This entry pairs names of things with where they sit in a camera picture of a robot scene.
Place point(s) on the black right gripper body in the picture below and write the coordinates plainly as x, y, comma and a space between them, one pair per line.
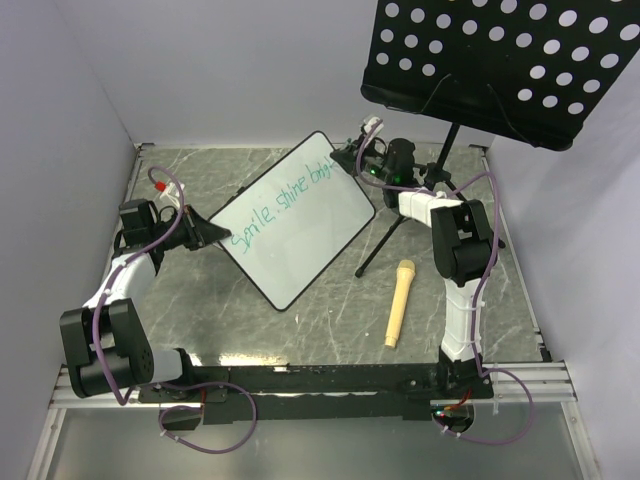
372, 163

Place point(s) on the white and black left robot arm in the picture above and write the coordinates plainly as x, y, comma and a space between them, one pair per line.
105, 345

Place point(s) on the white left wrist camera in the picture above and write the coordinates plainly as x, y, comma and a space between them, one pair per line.
170, 193

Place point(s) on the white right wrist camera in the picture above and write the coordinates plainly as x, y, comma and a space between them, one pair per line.
372, 126

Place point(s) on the black perforated music stand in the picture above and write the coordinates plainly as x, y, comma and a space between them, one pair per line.
530, 71

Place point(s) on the white whiteboard with black frame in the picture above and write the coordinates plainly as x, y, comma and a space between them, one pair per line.
294, 220

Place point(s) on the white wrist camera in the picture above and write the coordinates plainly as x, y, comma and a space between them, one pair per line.
372, 126
170, 193

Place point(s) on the beige microphone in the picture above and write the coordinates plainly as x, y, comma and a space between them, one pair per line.
405, 274

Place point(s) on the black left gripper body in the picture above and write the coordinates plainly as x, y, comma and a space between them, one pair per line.
181, 235

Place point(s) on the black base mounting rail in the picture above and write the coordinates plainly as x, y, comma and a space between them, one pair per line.
309, 392

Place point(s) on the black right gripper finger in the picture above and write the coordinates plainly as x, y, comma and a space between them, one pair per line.
348, 161
351, 146

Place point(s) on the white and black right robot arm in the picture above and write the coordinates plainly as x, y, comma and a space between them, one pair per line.
462, 242

